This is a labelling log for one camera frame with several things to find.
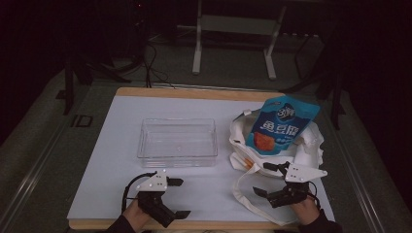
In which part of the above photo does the white table sheet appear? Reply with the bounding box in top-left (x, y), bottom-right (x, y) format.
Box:
top-left (66, 94), bottom-right (336, 223)

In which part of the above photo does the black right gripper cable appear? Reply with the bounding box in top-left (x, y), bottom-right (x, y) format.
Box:
top-left (307, 180), bottom-right (323, 208)

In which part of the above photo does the black floor cable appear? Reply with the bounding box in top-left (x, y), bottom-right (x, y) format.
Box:
top-left (141, 40), bottom-right (177, 89)

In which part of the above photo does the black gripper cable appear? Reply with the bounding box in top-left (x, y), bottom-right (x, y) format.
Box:
top-left (307, 180), bottom-right (323, 208)
top-left (121, 172), bottom-right (158, 214)

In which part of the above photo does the clear plastic container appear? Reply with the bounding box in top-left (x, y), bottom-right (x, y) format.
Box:
top-left (136, 117), bottom-right (219, 169)

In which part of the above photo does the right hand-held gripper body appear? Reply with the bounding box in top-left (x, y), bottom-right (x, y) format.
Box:
top-left (267, 162), bottom-right (328, 209)

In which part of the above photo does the black stand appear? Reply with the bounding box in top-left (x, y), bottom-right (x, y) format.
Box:
top-left (279, 32), bottom-right (347, 131)
top-left (55, 52), bottom-right (133, 117)

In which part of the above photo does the person's right hand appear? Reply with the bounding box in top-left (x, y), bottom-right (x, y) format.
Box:
top-left (290, 196), bottom-right (321, 226)

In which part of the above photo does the white tote bag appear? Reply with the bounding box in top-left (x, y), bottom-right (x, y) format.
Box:
top-left (228, 108), bottom-right (326, 227)

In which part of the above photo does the blue snack bag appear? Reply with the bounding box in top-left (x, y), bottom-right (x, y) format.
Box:
top-left (244, 94), bottom-right (322, 156)

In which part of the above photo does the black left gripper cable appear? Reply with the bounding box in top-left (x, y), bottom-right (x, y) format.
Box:
top-left (121, 172), bottom-right (158, 214)

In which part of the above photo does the person's left hand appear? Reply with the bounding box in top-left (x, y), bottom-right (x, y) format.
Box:
top-left (122, 198), bottom-right (154, 233)

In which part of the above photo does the white metal stand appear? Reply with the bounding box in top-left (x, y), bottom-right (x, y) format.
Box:
top-left (176, 0), bottom-right (289, 81)

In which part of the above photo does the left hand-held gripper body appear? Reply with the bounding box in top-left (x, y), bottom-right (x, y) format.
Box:
top-left (135, 168), bottom-right (178, 229)

